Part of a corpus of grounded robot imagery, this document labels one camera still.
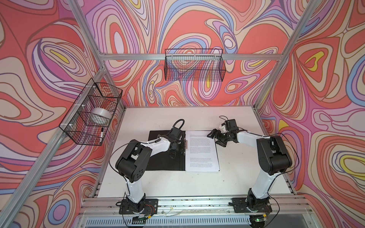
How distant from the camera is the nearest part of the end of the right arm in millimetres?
754

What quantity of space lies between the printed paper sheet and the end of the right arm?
0.03 meters

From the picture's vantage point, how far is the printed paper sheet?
885 mm
